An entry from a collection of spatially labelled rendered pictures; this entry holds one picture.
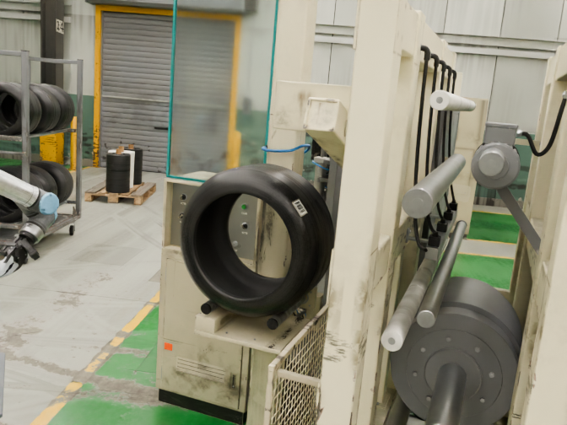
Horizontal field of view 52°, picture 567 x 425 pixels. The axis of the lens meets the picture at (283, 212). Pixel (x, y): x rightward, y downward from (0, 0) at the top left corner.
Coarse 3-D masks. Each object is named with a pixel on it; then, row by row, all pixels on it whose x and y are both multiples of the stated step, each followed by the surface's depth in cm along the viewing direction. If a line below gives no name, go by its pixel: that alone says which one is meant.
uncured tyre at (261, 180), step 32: (224, 192) 211; (256, 192) 207; (288, 192) 206; (192, 224) 218; (224, 224) 245; (288, 224) 204; (320, 224) 210; (192, 256) 220; (224, 256) 247; (320, 256) 209; (224, 288) 237; (256, 288) 243; (288, 288) 209
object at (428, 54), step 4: (420, 48) 166; (424, 48) 165; (428, 48) 165; (424, 52) 166; (428, 52) 165; (424, 56) 166; (428, 56) 165; (432, 56) 189; (436, 56) 188; (428, 60) 166; (436, 60) 188; (440, 60) 212; (436, 64) 189; (440, 64) 212; (444, 64) 211; (444, 68) 212; (448, 68) 235; (448, 72) 235; (452, 72) 258
